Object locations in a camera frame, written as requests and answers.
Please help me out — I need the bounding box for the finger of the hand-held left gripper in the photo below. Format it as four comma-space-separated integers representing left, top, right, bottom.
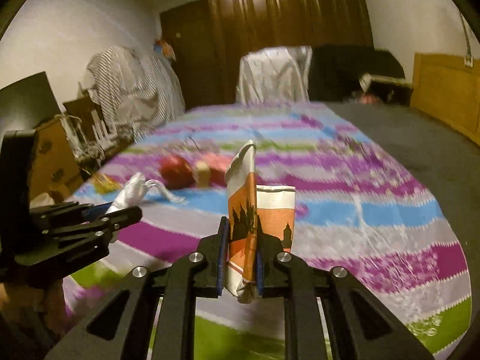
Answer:
41, 206, 143, 250
30, 201, 113, 233

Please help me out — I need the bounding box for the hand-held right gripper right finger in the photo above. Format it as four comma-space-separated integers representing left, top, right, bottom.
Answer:
255, 232, 437, 360

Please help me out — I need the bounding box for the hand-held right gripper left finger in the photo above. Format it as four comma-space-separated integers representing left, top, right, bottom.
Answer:
43, 215, 230, 360

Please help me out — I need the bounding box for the white orange printed carton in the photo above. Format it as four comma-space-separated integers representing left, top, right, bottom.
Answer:
224, 140, 297, 304

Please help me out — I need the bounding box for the white plastic bag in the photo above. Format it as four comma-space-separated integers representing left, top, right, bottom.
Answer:
107, 172, 187, 218

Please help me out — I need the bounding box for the orange snack wrapper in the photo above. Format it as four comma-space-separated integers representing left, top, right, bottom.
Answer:
92, 174, 121, 194

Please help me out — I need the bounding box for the wooden dresser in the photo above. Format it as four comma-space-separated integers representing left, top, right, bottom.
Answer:
28, 116, 85, 203

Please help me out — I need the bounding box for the black monitor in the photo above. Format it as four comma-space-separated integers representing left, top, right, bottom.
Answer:
0, 71, 63, 133

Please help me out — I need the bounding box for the white router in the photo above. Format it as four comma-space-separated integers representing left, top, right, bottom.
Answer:
88, 112, 113, 148

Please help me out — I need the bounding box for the red apple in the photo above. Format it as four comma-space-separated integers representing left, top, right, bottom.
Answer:
159, 155, 194, 189

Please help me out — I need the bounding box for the small beige cylinder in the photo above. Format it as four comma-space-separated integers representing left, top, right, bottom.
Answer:
194, 161, 210, 188

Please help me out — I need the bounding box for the pink packet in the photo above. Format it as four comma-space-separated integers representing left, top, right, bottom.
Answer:
204, 154, 235, 185

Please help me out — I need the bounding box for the dark wooden chair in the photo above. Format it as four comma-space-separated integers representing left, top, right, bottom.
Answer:
63, 95, 132, 158

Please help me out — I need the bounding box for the striped floral bed sheet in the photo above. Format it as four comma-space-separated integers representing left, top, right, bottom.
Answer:
62, 99, 473, 360

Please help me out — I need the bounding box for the grey striped cloth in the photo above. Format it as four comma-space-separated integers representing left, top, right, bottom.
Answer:
86, 45, 186, 142

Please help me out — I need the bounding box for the dark wooden door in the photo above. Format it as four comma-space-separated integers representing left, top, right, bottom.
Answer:
159, 0, 211, 112

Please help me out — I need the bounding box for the colourful hanging bag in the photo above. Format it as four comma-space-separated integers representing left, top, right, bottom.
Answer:
154, 39, 177, 61

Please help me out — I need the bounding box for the dark grey bed sheet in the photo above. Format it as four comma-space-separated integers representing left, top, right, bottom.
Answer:
330, 99, 480, 241

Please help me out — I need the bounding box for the red plastic bag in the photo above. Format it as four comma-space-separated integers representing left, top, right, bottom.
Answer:
352, 92, 379, 105

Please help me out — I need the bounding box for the black cloth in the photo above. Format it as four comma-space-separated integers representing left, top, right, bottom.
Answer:
307, 45, 408, 102

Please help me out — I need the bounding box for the brown wooden wardrobe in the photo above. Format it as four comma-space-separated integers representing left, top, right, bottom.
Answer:
202, 0, 374, 104

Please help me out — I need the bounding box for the wooden headboard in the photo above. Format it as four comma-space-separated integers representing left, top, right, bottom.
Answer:
410, 53, 480, 139

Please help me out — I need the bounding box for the white cable tangle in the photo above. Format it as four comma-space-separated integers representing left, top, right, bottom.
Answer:
56, 112, 125, 163

